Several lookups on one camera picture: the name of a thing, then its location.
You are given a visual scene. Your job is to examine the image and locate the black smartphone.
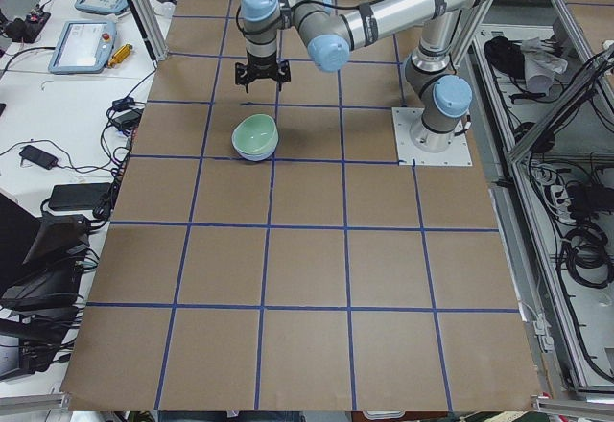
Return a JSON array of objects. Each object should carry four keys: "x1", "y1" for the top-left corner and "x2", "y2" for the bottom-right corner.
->
[{"x1": 19, "y1": 145, "x2": 59, "y2": 170}]

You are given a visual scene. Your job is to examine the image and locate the brown paper table mat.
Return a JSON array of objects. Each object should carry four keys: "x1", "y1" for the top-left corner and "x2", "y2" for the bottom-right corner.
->
[{"x1": 62, "y1": 0, "x2": 539, "y2": 411}]

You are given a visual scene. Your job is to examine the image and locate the blue bowl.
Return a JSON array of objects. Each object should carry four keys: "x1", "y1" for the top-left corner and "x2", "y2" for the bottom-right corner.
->
[{"x1": 231, "y1": 129, "x2": 279, "y2": 161}]

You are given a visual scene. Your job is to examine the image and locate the aluminium frame post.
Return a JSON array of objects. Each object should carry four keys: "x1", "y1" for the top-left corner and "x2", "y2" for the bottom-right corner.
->
[{"x1": 127, "y1": 0, "x2": 168, "y2": 62}]

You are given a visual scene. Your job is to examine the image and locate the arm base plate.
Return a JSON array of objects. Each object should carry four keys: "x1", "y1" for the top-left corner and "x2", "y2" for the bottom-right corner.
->
[{"x1": 391, "y1": 107, "x2": 473, "y2": 167}]

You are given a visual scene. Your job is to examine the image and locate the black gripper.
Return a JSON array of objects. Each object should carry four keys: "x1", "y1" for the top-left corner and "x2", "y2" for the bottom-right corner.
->
[{"x1": 234, "y1": 59, "x2": 291, "y2": 94}]

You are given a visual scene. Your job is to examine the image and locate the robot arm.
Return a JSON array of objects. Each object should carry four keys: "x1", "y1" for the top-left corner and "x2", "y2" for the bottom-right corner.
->
[{"x1": 234, "y1": 0, "x2": 489, "y2": 153}]

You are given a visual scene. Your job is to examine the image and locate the near teach pendant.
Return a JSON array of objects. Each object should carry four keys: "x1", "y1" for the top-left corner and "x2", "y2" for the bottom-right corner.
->
[{"x1": 48, "y1": 20, "x2": 117, "y2": 75}]

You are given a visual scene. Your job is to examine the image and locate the green bowl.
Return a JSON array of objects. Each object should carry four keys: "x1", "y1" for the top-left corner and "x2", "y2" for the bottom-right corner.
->
[{"x1": 231, "y1": 114, "x2": 279, "y2": 154}]

